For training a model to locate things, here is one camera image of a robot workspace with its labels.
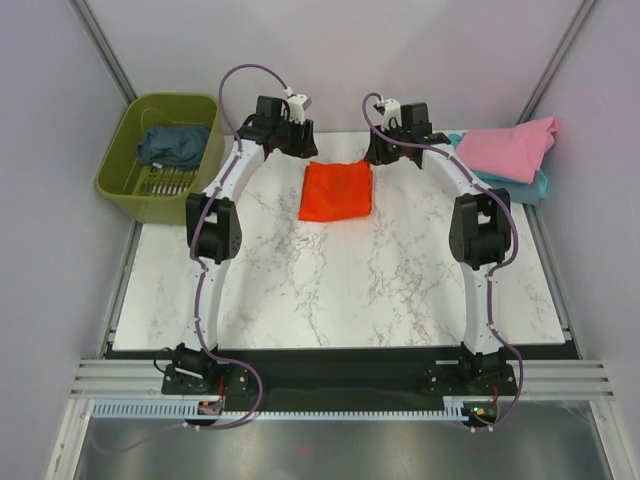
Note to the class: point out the pink folded t shirt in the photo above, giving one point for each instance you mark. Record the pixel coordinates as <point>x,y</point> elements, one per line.
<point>514,153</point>

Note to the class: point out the orange t shirt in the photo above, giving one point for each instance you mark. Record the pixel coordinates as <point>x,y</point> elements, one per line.
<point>336,191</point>

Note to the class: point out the light blue cable duct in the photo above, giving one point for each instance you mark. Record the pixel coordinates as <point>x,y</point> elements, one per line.
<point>192,410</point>

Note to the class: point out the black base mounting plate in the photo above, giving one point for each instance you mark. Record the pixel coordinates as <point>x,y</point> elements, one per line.
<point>370,377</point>

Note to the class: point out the olive green plastic basket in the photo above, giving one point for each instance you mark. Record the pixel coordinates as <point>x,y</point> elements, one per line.
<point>152,193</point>

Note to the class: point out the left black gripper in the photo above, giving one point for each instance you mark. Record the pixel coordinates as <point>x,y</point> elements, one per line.
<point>305,148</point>

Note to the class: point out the dark blue crumpled t shirt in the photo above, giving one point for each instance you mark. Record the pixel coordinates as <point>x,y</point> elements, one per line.
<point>181,147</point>

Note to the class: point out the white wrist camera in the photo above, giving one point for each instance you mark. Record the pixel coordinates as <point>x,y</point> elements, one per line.
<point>390,110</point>
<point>297,104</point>

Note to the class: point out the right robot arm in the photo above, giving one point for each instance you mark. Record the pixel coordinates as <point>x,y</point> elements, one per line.
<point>482,236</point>

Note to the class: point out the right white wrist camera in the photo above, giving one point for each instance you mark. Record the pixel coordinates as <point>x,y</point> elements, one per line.
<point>390,110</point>

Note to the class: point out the teal folded t shirt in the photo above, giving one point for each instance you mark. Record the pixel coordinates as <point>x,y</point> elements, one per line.
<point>530,194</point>

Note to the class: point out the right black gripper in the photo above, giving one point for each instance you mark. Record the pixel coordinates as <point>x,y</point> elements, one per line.
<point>376,153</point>

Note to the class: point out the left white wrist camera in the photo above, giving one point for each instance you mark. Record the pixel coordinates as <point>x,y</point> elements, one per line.
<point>297,104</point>

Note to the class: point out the aluminium rail frame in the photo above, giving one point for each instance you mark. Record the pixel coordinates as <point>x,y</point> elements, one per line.
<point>542,375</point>

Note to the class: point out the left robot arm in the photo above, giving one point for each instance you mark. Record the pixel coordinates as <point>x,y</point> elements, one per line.
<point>213,229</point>

